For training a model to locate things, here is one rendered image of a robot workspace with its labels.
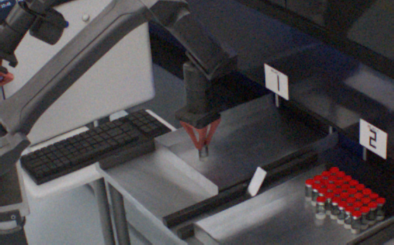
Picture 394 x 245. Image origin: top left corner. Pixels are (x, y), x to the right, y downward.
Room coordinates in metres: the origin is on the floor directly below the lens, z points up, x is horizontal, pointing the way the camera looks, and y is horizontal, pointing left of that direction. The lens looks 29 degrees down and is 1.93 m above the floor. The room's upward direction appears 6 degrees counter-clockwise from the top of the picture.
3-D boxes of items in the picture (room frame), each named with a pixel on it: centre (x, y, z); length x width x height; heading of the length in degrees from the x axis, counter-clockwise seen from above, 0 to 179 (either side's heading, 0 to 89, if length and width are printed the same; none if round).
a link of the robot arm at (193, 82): (1.70, -0.02, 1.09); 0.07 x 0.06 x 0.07; 133
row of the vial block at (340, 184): (1.44, -0.31, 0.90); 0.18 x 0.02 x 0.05; 29
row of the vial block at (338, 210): (1.42, -0.27, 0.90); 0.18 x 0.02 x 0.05; 30
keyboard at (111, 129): (1.92, 0.26, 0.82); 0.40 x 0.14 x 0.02; 120
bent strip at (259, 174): (1.50, -0.07, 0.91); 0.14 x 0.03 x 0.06; 121
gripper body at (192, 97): (1.69, -0.02, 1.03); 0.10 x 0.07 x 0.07; 135
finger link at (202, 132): (1.69, -0.02, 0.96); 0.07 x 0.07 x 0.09; 45
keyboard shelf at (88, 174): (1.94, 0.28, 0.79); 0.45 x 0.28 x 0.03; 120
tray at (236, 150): (1.72, -0.12, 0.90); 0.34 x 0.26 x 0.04; 120
